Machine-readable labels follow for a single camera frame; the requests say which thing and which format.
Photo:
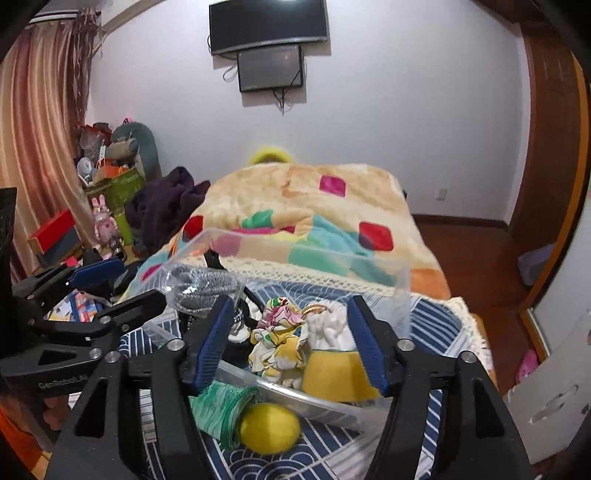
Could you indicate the black and white sock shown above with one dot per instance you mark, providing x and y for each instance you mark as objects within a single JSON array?
[{"x": 242, "y": 323}]

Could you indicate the wall-mounted black television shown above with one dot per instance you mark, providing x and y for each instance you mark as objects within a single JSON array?
[{"x": 268, "y": 23}]

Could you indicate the yellow round object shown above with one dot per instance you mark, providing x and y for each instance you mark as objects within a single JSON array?
[{"x": 270, "y": 154}]

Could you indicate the small wall-mounted monitor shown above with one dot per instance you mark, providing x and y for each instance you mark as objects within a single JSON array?
[{"x": 270, "y": 67}]

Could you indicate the clear plastic storage bin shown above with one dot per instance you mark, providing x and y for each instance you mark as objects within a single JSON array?
[{"x": 277, "y": 390}]

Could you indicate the pink slipper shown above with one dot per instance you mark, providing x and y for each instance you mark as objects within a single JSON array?
[{"x": 527, "y": 367}]

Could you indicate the grey knitted cloth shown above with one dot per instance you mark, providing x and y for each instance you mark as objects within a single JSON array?
[{"x": 203, "y": 286}]

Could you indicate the striped pink brown curtain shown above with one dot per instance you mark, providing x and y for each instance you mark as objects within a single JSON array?
[{"x": 37, "y": 138}]

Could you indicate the white wall socket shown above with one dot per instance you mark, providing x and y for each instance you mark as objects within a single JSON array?
[{"x": 440, "y": 194}]

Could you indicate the dark purple cloth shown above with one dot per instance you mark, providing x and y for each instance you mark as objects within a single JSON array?
[{"x": 166, "y": 207}]

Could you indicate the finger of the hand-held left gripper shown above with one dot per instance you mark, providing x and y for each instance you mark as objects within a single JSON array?
[
  {"x": 134, "y": 307},
  {"x": 99, "y": 272}
]

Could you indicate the colourful checked plush blanket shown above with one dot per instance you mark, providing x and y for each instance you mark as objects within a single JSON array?
[{"x": 286, "y": 194}]

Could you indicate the green striped cloth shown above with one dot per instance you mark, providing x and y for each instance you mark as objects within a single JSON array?
[{"x": 217, "y": 410}]

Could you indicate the person's left hand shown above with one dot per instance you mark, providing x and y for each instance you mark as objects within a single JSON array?
[{"x": 56, "y": 406}]

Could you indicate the grey blue cloth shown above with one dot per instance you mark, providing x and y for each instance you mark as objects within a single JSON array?
[{"x": 538, "y": 265}]

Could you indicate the yellow sponge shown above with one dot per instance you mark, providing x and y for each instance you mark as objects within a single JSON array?
[{"x": 332, "y": 374}]

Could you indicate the blue white patterned bedsheet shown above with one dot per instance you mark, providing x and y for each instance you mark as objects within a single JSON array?
[{"x": 438, "y": 323}]

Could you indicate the yellow lemon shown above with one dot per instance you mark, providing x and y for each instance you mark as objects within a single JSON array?
[{"x": 268, "y": 429}]

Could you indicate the white cardboard box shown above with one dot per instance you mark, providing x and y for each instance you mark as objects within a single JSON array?
[{"x": 554, "y": 392}]

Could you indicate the green cardboard box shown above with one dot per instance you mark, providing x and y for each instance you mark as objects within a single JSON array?
[{"x": 122, "y": 189}]

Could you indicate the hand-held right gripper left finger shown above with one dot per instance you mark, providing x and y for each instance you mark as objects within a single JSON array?
[{"x": 211, "y": 344}]

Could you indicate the white fluffy cloth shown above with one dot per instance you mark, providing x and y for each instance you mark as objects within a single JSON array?
[{"x": 328, "y": 327}]

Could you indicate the grey plush toy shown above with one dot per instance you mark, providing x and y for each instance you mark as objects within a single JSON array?
[{"x": 143, "y": 147}]

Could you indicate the pink bunny toy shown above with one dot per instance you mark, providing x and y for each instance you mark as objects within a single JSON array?
[{"x": 105, "y": 221}]

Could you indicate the red and grey box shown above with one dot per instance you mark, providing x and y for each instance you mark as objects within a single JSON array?
[{"x": 55, "y": 235}]

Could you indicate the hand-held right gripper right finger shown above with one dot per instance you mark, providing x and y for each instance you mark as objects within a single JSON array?
[{"x": 364, "y": 346}]

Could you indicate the floral yellow pink cloth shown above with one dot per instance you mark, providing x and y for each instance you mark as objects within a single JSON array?
[{"x": 277, "y": 350}]

